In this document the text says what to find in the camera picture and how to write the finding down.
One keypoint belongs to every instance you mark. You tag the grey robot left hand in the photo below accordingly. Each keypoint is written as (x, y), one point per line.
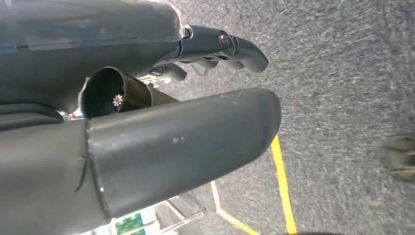
(162, 146)

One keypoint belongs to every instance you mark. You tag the white plastic bin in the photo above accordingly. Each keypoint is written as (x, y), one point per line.
(152, 214)

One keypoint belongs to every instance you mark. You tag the yellow floor tape rectangle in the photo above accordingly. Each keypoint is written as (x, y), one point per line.
(283, 188)

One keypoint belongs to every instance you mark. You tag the dark blurry object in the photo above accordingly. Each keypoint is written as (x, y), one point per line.
(400, 159)

